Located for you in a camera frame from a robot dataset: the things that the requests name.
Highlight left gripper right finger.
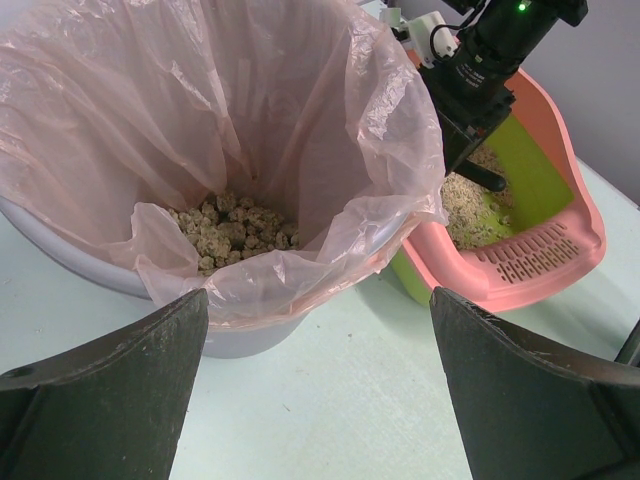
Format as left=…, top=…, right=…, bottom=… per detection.
left=430, top=287, right=639, bottom=479

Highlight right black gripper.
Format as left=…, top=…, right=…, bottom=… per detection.
left=418, top=47, right=515, bottom=174

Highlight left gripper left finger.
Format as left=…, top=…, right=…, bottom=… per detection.
left=1, top=290, right=208, bottom=479

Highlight pink green litter box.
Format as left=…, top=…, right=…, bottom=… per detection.
left=391, top=71, right=606, bottom=313

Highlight black slotted litter scoop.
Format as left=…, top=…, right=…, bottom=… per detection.
left=454, top=160, right=507, bottom=193

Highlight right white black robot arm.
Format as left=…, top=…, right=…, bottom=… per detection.
left=418, top=0, right=588, bottom=174

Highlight beige cat litter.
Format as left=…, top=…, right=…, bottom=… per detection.
left=441, top=173, right=514, bottom=251

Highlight litter clumps in bucket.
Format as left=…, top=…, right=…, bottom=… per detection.
left=169, top=191, right=299, bottom=276

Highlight grey trash bucket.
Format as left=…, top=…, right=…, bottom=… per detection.
left=0, top=194, right=416, bottom=360

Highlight pink plastic bin liner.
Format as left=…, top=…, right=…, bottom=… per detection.
left=1, top=1, right=447, bottom=330

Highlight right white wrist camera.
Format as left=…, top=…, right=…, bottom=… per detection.
left=378, top=7, right=458, bottom=68

